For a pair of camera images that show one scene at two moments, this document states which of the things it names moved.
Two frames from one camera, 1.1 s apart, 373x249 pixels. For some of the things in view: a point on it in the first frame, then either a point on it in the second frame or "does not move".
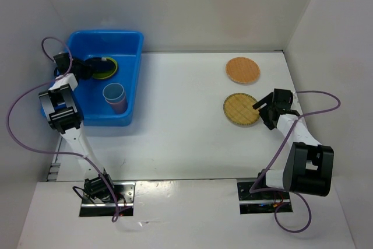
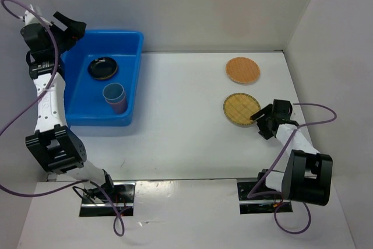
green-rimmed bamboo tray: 238,109 does not move
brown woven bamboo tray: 242,70 does not move
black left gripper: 88,72 -> 76,31
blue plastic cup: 113,93 does not move
